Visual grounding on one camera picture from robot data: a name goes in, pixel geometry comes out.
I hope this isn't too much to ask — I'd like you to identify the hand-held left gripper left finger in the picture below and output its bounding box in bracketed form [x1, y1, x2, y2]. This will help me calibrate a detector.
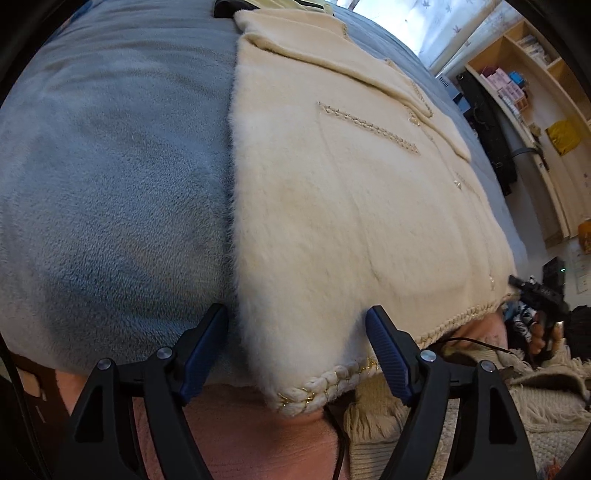
[58, 302, 230, 480]

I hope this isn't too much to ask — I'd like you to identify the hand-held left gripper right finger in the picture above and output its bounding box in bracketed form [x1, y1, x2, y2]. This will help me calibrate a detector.
[366, 305, 539, 480]

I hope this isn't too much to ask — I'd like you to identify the cream fluffy cardigan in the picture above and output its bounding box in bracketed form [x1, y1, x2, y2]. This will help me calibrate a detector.
[228, 8, 518, 419]

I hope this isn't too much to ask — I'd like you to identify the person's right hand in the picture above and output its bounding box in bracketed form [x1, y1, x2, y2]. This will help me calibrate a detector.
[530, 320, 565, 357]

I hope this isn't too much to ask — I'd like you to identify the black white lettered garment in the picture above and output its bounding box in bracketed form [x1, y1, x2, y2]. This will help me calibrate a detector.
[503, 299, 542, 343]

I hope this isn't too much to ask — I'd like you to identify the black bundle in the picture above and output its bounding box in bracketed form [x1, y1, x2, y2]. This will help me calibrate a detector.
[565, 305, 591, 352]

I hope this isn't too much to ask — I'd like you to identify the pink bed sheet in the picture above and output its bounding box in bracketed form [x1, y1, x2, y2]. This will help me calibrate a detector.
[18, 314, 511, 480]

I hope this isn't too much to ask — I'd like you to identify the cream fringed knit rug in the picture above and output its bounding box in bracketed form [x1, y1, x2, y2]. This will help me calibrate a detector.
[344, 340, 591, 480]

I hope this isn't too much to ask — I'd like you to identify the yellow cloth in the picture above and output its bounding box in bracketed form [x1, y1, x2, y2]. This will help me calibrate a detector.
[546, 119, 581, 156]

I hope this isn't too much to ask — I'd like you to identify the black bag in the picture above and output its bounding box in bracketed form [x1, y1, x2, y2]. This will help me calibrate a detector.
[456, 71, 519, 195]

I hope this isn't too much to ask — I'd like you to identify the light wooden shelf unit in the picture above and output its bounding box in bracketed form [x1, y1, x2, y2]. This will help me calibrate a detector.
[464, 18, 591, 251]

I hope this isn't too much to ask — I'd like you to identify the stack of pink boxes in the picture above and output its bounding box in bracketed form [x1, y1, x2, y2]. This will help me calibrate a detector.
[480, 68, 511, 89]

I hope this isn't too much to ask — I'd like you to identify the blue fleece blanket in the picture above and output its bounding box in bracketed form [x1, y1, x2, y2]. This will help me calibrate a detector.
[0, 0, 530, 385]

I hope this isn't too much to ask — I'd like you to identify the row of books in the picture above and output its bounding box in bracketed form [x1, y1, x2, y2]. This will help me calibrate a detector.
[519, 34, 551, 66]

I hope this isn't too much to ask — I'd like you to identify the white sheer curtain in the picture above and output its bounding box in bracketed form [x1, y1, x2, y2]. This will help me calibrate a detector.
[355, 0, 514, 71]

